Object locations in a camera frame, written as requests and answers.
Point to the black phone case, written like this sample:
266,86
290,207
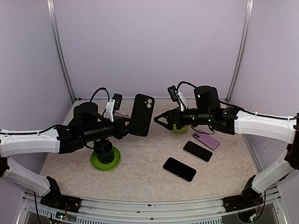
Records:
142,114

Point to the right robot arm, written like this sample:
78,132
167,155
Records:
236,120

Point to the purple phone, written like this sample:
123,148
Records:
206,139

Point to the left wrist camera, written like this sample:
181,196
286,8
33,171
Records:
112,106

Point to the left aluminium frame post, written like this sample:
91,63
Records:
59,49

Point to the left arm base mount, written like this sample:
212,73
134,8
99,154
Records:
55,199

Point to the aluminium frame post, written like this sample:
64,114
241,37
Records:
241,50
59,49

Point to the aluminium front rail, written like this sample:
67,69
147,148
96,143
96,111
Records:
101,211

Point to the black phone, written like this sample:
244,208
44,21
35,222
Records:
179,169
198,151

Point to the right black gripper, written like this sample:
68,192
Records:
171,114

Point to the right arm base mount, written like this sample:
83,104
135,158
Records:
248,198

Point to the green plate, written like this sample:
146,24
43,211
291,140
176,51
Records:
109,166

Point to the dark green mug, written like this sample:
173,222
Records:
104,151

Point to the green bowl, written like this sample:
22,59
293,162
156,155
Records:
181,130

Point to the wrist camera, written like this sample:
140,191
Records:
178,97
112,106

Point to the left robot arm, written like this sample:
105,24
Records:
86,126

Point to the black phone front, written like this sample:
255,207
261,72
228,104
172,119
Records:
179,169

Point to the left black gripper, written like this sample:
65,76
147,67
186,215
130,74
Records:
121,130

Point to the black phone middle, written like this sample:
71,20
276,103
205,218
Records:
198,151

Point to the right aluminium frame post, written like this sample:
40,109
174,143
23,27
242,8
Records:
241,50

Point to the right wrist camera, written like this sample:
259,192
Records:
178,97

